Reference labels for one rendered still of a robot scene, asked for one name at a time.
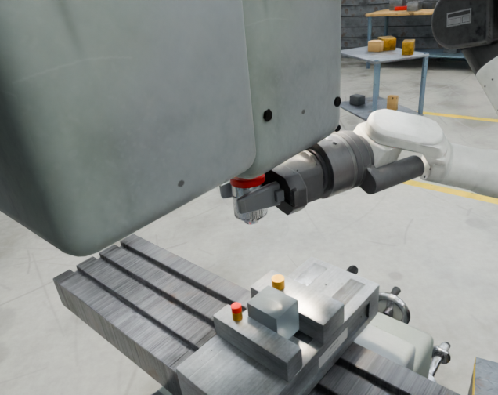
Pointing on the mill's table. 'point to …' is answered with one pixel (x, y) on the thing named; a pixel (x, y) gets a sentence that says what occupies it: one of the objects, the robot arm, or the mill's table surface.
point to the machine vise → (222, 382)
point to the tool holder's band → (247, 182)
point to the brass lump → (278, 282)
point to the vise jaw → (309, 307)
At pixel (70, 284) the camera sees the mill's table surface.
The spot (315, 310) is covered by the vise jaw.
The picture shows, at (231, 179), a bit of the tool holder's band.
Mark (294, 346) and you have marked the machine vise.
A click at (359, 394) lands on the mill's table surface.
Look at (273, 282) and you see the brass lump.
